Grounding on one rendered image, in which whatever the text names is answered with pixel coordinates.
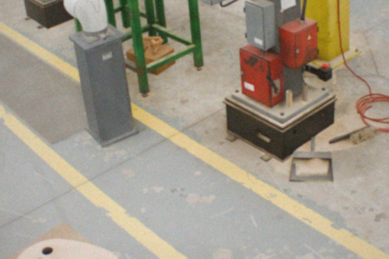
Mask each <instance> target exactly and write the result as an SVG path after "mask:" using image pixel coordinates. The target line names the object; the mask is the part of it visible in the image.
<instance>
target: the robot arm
mask: <svg viewBox="0 0 389 259"><path fill-rule="evenodd" d="M64 5H65V9H66V10H67V12H68V13H69V14H71V15H72V16H73V17H76V18H78V20H79V21H80V23H82V25H81V26H82V28H83V32H80V33H79V34H78V36H79V37H82V38H83V39H84V40H85V41H86V42H87V43H88V44H92V43H94V42H96V41H99V40H102V41H105V40H106V38H107V37H111V36H114V35H115V33H114V32H112V31H110V30H109V29H108V24H107V16H106V7H105V3H104V1H103V0H64Z"/></svg>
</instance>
